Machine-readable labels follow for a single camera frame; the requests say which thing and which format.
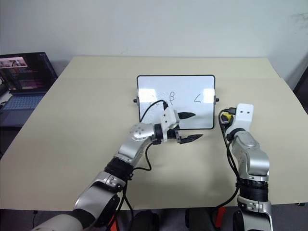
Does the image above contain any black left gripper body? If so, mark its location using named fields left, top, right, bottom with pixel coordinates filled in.
left=167, top=112, right=183, bottom=144

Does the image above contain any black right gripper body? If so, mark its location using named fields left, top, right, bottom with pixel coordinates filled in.
left=225, top=112, right=236, bottom=129

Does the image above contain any black-framed tabletop whiteboard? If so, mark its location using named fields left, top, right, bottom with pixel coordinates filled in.
left=132, top=74, right=220, bottom=131

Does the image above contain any dark furniture piece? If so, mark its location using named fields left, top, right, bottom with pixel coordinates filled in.
left=285, top=55, right=308, bottom=97

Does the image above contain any orange robot part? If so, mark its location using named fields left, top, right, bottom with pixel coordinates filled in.
left=215, top=206, right=227, bottom=228
left=108, top=215, right=119, bottom=231

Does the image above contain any dark rounded shape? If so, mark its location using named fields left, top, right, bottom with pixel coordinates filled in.
left=131, top=209, right=160, bottom=231

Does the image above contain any open blue laptop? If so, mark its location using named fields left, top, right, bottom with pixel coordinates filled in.
left=0, top=51, right=59, bottom=127

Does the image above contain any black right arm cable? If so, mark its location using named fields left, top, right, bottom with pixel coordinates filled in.
left=215, top=106, right=241, bottom=210

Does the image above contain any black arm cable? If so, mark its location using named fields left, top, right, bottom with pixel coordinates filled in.
left=115, top=99, right=169, bottom=231
left=215, top=106, right=241, bottom=210

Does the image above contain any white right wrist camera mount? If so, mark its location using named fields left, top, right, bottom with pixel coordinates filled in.
left=230, top=103, right=254, bottom=133

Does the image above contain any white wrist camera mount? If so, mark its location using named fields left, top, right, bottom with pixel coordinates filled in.
left=160, top=107, right=181, bottom=141
left=230, top=103, right=254, bottom=133

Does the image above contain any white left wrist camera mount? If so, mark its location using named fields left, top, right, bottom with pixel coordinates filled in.
left=160, top=107, right=181, bottom=141

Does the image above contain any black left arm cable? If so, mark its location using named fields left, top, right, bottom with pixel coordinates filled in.
left=115, top=99, right=169, bottom=231

